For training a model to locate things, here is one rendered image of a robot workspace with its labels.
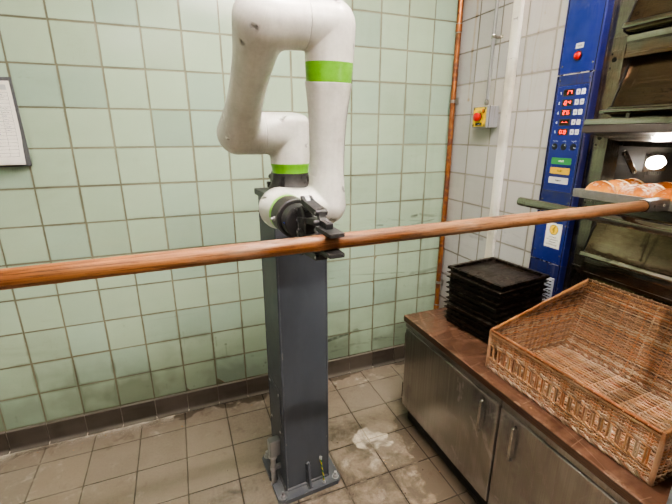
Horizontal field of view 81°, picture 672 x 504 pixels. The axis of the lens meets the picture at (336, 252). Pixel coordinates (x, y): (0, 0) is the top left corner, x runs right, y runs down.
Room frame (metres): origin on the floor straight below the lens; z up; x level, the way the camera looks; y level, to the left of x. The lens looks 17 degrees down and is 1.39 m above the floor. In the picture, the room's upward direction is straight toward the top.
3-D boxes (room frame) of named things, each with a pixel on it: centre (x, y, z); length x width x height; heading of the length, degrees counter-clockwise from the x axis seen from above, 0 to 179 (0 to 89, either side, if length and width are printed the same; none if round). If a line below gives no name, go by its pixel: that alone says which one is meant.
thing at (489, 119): (2.02, -0.72, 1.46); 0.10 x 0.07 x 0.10; 22
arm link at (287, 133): (1.34, 0.16, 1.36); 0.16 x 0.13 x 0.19; 115
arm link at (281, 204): (0.92, 0.10, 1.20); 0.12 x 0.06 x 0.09; 113
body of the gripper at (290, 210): (0.85, 0.07, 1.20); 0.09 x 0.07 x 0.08; 23
